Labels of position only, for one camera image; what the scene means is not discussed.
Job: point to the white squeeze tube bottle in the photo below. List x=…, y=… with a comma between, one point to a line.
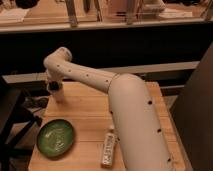
x=108, y=148

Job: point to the black chair left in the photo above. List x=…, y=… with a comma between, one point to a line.
x=12, y=112

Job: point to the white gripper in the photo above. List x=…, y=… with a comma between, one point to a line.
x=54, y=79

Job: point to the green ceramic plate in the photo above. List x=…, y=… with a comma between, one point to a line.
x=55, y=138

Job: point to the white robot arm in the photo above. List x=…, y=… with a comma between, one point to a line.
x=141, y=139

